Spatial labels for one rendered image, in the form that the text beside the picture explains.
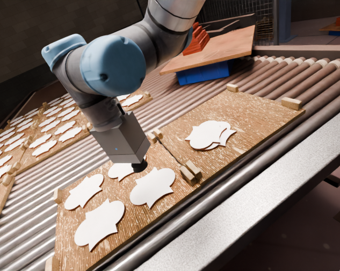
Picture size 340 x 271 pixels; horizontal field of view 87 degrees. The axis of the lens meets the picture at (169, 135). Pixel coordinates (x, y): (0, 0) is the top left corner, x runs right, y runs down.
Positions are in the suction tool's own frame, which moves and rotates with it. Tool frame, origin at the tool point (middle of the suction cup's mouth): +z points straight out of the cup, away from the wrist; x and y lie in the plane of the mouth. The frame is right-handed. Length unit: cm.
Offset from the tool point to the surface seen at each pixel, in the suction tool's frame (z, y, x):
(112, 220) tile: 8.2, 7.5, 11.5
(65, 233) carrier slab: 9.0, 21.8, 16.9
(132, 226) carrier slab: 9.0, 1.3, 11.7
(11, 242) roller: 11, 45, 23
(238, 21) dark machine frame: 3, -19, -173
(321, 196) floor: 103, -63, -63
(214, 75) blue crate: 8, -9, -73
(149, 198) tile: 8.2, -0.9, 4.3
